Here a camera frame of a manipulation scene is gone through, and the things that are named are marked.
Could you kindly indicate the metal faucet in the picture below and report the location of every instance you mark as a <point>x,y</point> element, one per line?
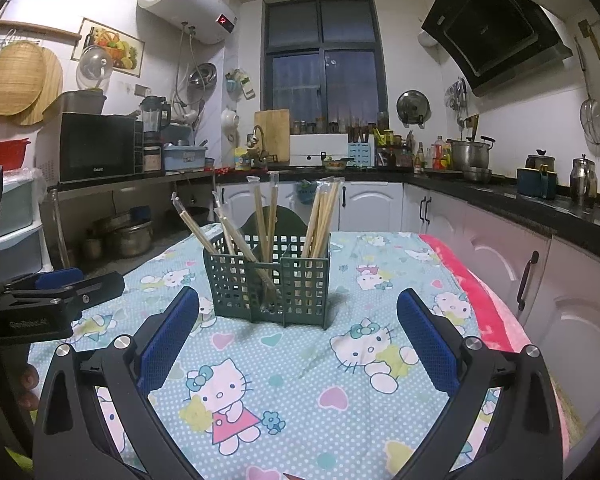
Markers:
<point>258,130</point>

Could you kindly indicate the steel stock pot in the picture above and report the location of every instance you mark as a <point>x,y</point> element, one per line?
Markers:
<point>470,155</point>

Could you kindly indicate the round wooden board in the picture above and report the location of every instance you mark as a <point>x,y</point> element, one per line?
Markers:
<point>52,85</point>

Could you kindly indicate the round bamboo tray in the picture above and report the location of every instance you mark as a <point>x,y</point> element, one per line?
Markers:
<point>15,77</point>

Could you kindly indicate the row of sauce bottles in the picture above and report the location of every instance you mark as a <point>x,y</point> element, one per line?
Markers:
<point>437,155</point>

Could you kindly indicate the black teapot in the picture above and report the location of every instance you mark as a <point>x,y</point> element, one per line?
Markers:
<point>540,160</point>

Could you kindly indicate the plastic drawer unit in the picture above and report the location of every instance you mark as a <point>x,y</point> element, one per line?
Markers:
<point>17,200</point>

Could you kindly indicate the black kitchen countertop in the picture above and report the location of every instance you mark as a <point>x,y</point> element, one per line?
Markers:
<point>505,197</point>

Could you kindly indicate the red plastic basin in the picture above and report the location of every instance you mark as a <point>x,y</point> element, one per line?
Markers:
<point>2,155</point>

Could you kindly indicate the black microwave oven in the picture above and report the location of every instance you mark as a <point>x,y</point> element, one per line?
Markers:
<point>95,145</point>

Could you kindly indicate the white water heater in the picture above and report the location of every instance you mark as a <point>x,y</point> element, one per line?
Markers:
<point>190,0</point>

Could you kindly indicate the steel coffee pot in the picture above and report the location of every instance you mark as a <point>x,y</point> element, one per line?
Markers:
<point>582,180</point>

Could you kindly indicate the light blue dish box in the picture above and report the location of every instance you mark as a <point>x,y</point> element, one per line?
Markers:
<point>185,159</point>

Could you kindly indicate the steel cooking pot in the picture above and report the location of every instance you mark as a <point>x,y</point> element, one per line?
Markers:
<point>130,240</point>

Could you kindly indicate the white ceramic pot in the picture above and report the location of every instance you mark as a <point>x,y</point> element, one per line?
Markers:
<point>230,120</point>

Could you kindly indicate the black wok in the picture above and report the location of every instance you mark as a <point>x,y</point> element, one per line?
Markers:
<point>197,212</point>

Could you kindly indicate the fruit wall poster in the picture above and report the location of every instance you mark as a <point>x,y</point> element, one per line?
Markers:
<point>120,45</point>

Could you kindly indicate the hanging steel pot lid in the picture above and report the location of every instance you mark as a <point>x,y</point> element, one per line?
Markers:
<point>412,107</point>

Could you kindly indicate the black blender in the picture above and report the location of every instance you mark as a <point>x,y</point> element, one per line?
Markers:
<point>152,120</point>

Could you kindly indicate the small steel bowl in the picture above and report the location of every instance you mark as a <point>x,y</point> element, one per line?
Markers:
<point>477,175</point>

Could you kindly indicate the wooden cutting board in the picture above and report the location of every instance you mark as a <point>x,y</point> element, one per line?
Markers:
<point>275,135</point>

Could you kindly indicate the dark framed window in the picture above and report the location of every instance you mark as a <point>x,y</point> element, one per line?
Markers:
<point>300,80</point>

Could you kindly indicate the hanging steel colander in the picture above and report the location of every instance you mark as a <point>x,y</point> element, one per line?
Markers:
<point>202,75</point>

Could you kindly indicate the white box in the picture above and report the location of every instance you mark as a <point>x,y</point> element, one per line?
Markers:
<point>315,147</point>

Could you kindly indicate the light blue cutlery holder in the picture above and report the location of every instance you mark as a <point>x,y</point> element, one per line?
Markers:
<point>361,155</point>

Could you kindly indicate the wooden rolling pin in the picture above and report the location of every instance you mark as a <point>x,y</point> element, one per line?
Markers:
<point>35,28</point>

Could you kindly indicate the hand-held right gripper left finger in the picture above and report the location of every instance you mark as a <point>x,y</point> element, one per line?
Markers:
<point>167,345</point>

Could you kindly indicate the grey lidded pot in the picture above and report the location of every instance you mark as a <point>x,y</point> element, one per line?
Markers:
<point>80,102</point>

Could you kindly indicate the person's left forearm green sleeve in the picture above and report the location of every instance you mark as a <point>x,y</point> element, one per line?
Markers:
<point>17,455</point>

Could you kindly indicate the dark blue pot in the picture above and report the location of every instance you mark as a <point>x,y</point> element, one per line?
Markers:
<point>530,182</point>

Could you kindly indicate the glass pot lid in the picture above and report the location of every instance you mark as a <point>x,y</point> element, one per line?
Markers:
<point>95,65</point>

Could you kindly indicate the pile of wooden chopsticks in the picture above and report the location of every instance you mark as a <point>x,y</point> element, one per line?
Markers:
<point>320,220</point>

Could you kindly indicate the blue hanging bag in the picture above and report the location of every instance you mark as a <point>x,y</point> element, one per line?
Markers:
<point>306,192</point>

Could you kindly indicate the row of glass jars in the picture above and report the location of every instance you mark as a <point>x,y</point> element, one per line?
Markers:
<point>302,127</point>

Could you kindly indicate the person's left hand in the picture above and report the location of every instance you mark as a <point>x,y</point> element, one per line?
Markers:
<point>29,385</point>

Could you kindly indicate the black range hood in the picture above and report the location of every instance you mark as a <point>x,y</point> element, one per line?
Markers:
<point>495,35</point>

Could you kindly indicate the white kitchen base cabinets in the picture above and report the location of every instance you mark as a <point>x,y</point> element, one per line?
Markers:
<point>380,205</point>

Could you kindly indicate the green plastic utensil holder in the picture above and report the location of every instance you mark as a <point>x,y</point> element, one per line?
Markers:
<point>300,280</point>

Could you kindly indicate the metal shelf rack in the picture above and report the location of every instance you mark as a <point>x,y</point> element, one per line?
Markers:
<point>130,183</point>

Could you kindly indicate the pink fleece blanket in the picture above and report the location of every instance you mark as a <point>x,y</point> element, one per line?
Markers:
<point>480,305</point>

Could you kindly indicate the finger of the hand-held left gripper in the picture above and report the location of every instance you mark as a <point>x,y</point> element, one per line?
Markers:
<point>60,277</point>
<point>100,285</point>

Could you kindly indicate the bunch of hanging kitchen tools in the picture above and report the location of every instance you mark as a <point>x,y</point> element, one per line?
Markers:
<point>457,97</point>

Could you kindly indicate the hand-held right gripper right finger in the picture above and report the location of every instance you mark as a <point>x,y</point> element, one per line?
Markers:
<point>425,345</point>

